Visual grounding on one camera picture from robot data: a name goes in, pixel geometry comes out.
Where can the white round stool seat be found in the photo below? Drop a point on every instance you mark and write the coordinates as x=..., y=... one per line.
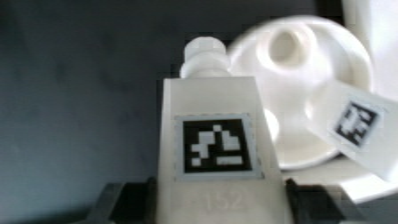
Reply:
x=296, y=53

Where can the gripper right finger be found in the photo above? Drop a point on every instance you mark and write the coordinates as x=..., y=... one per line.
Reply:
x=323, y=205

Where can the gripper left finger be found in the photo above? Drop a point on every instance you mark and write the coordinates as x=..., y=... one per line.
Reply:
x=126, y=205

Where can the white stool leg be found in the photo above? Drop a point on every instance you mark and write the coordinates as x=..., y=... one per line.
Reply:
x=353, y=119
x=221, y=185

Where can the white U-shaped obstacle fence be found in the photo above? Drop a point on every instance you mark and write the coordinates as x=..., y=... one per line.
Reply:
x=373, y=23

